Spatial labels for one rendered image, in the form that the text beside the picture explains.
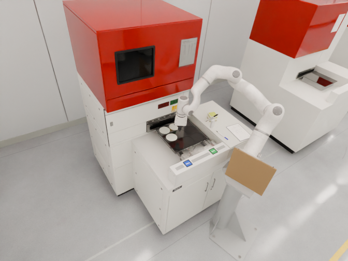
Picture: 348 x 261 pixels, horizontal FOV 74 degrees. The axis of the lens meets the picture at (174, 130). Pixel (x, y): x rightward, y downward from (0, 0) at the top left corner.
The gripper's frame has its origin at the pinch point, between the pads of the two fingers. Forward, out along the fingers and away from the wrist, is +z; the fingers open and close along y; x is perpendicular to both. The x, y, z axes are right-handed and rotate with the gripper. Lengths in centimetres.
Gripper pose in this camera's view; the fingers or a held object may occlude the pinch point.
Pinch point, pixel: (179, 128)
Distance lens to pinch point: 199.2
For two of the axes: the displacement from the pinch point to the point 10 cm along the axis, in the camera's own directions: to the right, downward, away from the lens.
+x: -0.1, -6.6, 7.5
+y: 10.0, 0.6, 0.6
